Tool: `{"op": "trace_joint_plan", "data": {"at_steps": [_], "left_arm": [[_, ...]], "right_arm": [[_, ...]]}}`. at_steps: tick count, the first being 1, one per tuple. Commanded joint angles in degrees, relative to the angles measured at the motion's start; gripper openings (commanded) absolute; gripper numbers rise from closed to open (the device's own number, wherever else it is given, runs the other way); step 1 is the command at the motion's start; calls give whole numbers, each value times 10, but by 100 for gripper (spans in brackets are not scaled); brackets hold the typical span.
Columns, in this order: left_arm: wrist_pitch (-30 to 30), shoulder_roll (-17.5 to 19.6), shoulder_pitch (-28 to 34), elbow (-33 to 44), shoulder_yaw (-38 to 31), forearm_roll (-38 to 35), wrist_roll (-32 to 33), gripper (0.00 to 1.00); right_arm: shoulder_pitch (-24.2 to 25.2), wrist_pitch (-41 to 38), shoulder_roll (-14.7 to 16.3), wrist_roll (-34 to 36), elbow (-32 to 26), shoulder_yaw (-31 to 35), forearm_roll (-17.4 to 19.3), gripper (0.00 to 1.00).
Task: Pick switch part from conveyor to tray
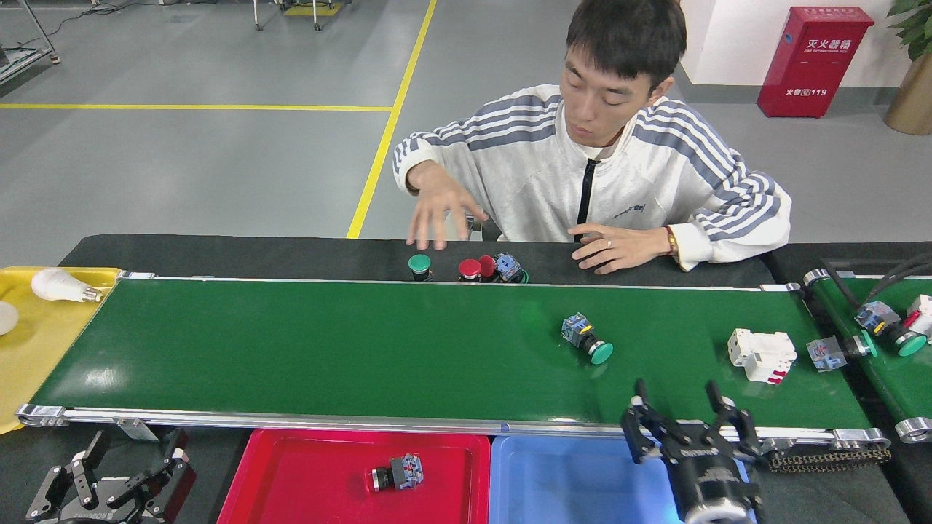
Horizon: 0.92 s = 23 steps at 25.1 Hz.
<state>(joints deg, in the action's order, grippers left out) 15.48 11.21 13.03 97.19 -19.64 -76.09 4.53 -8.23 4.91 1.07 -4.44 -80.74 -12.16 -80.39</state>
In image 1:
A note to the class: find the grey metal rack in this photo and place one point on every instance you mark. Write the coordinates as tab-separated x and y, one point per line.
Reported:
29	62

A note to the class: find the person's right hand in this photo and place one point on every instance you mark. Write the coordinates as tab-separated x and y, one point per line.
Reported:
440	200

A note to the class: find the blue plastic tray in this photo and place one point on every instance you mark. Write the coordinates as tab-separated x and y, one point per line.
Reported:
568	480

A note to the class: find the white light bulb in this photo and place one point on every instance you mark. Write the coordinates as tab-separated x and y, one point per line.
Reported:
7	319
62	285

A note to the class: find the short green belt conveyor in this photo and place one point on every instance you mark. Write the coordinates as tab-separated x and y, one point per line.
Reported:
895	378

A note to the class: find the person's right forearm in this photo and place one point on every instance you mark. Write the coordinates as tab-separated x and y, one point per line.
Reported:
415	156

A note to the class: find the person's left hand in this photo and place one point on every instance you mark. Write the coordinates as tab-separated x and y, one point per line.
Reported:
626	247

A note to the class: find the yellow plastic tray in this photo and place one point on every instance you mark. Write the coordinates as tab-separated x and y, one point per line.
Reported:
36	364

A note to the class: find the long green belt conveyor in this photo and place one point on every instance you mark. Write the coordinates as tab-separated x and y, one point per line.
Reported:
364	342

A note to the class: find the red fire extinguisher cabinet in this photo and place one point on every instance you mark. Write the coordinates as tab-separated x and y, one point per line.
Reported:
812	65

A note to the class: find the person's left forearm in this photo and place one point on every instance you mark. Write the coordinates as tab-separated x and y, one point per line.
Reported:
735	236

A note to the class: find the bronze plant pot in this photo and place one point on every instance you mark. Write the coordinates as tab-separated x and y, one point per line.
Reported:
914	102

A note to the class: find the black push button switch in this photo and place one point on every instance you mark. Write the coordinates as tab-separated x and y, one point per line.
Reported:
400	471

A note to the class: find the person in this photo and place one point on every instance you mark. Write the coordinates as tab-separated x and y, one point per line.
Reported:
539	175

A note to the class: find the red plastic tray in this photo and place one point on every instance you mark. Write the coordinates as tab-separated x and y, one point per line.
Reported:
291	480

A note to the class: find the red push button switch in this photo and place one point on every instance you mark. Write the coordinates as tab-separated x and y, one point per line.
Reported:
488	266
470	269

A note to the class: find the green leafy plant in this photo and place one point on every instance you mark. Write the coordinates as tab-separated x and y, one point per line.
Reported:
919	25

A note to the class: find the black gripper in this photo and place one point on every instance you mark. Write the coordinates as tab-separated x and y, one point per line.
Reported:
116	502
713	469

